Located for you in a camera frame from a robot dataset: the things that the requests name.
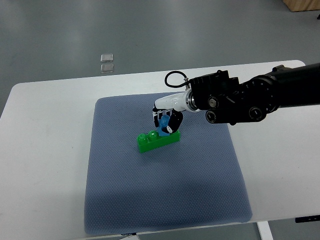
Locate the upper metal floor plate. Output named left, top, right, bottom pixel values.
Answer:
left=100, top=53, right=114, bottom=63

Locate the small blue block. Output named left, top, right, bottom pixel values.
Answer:
left=157, top=115, right=170, bottom=137

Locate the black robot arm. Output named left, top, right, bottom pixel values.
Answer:
left=189, top=63, right=320, bottom=125

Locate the black table control panel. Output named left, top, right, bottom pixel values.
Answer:
left=295, top=215, right=320, bottom=223

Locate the long green block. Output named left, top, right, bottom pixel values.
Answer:
left=136, top=130, right=181, bottom=153

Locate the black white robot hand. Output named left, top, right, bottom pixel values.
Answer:
left=152, top=90, right=193, bottom=134

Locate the wooden box corner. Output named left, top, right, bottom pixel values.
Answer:
left=283, top=0, right=320, bottom=12

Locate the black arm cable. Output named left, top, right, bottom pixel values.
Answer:
left=164, top=70, right=191, bottom=91

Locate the blue-grey foam mat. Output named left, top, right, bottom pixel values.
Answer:
left=84, top=93, right=252, bottom=235

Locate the white table leg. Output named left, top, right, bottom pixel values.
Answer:
left=256, top=221, right=274, bottom=240

